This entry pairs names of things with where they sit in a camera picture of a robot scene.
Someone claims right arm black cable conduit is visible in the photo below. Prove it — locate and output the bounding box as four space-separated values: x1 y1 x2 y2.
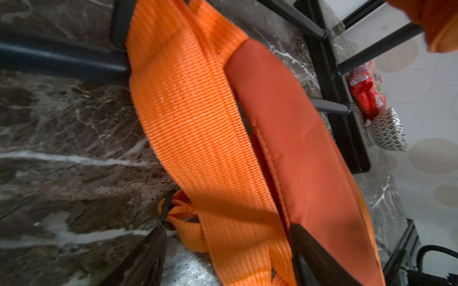
414 244 458 265

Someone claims patterned round ball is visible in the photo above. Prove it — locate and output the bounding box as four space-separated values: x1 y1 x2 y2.
366 107 409 152

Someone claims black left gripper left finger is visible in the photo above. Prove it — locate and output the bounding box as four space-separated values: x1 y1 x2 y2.
99 226 167 286

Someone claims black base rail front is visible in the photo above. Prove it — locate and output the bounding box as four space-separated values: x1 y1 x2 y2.
384 219 421 286

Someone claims dark grey clothes rack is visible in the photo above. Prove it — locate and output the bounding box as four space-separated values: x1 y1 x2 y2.
1 1 423 174

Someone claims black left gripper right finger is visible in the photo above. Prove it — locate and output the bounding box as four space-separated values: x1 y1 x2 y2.
289 224 360 286

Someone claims red snack packet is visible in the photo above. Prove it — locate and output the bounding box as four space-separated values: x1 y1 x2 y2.
348 61 386 121

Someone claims dark orange sling bag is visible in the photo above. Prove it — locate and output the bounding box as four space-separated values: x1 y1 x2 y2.
126 1 385 286
387 0 458 53

